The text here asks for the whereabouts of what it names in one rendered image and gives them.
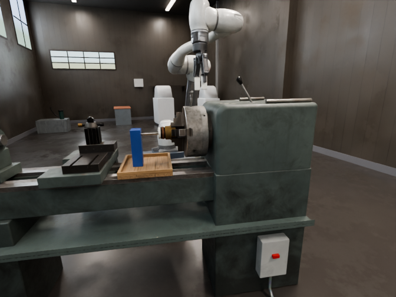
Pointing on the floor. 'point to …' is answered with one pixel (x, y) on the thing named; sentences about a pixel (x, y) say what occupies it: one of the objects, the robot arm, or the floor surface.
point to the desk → (122, 115)
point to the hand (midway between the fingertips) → (200, 85)
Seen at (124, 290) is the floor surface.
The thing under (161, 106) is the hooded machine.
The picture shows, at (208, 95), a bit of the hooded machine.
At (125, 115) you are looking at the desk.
